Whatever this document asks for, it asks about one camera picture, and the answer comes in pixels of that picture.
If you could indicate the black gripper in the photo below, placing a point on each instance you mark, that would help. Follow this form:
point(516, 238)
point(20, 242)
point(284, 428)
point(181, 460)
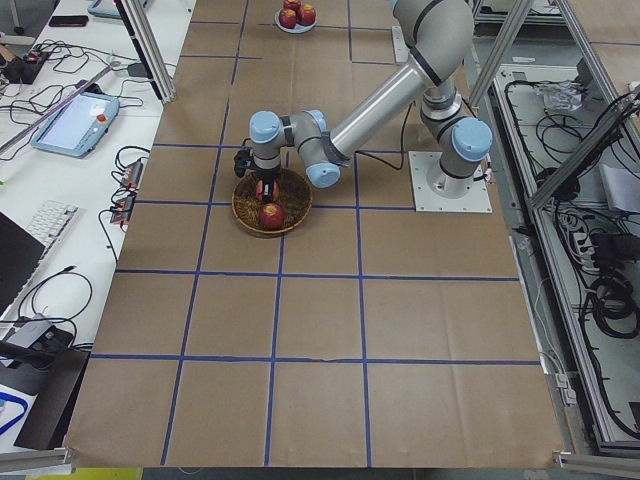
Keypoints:
point(265, 176)

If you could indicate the red yellow apple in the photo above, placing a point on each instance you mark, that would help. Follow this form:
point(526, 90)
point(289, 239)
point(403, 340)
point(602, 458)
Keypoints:
point(267, 191)

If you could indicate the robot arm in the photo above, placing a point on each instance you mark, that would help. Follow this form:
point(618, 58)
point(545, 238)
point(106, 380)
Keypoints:
point(438, 34)

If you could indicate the woven wicker basket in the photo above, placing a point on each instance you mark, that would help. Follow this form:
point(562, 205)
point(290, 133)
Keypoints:
point(295, 197)

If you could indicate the dark red apple in basket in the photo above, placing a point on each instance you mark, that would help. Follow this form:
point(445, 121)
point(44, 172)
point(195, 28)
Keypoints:
point(271, 216)

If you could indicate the light blue plate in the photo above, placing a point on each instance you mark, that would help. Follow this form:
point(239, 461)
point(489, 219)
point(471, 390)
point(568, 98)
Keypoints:
point(297, 30)

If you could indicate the red apple on plate front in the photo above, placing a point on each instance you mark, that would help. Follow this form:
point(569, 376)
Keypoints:
point(287, 18)

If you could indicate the red apple on plate back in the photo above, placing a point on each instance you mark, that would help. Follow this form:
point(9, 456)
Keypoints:
point(292, 5)

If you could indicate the blue teach pendant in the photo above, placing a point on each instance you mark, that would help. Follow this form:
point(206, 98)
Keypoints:
point(77, 129)

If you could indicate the white keyboard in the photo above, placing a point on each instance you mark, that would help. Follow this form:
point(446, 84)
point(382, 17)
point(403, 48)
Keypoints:
point(50, 221)

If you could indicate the black laptop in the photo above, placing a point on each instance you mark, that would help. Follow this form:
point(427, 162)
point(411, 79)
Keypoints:
point(20, 256)

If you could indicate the black phone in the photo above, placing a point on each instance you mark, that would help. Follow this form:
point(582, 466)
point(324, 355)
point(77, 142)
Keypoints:
point(68, 21)

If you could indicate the aluminium frame post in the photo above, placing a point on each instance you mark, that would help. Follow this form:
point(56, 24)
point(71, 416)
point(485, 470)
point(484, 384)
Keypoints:
point(144, 42)

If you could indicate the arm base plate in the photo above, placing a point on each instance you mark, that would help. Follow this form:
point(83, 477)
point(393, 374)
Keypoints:
point(450, 200)

